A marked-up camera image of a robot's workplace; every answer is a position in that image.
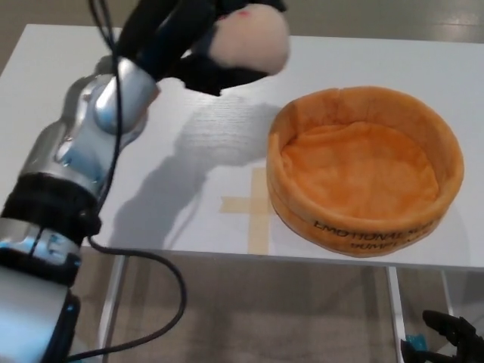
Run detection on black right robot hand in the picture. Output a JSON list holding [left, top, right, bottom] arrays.
[[401, 309, 484, 363]]

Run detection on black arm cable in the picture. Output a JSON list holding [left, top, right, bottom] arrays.
[[68, 0, 188, 361]]

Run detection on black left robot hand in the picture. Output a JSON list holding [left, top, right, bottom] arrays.
[[117, 0, 288, 98]]

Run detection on orange plush round basket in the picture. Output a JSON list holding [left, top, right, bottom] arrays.
[[265, 85, 465, 259]]

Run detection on pink round plush toy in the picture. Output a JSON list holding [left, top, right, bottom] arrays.
[[210, 2, 290, 76]]

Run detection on white table leg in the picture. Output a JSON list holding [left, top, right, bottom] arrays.
[[101, 255, 132, 347], [386, 266, 408, 363]]

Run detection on beige tape cross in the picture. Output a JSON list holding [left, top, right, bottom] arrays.
[[219, 167, 273, 255]]

